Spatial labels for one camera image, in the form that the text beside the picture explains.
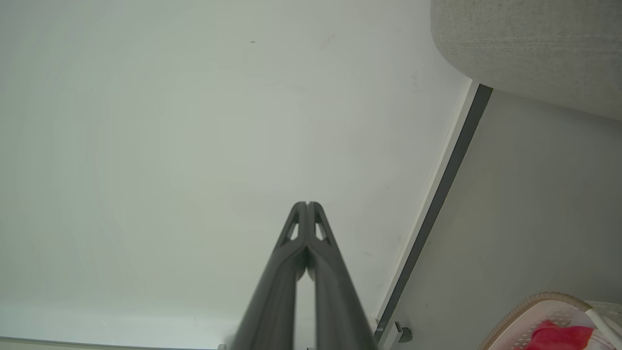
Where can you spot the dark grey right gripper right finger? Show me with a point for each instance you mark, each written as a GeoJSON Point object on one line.
{"type": "Point", "coordinates": [340, 311]}

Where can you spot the white laundry basket brown rim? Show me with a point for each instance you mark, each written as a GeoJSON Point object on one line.
{"type": "Point", "coordinates": [515, 325]}

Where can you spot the light grey fabric sofa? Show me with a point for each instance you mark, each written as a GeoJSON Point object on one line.
{"type": "Point", "coordinates": [534, 43]}

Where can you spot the dark baseboard strip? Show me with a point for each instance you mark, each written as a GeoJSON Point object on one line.
{"type": "Point", "coordinates": [440, 199]}

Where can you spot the small grey floor bracket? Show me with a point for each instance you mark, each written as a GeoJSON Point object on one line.
{"type": "Point", "coordinates": [403, 333]}

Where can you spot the red clothing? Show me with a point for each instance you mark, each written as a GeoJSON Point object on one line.
{"type": "Point", "coordinates": [559, 338]}

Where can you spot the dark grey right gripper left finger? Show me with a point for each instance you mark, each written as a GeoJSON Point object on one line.
{"type": "Point", "coordinates": [272, 301]}

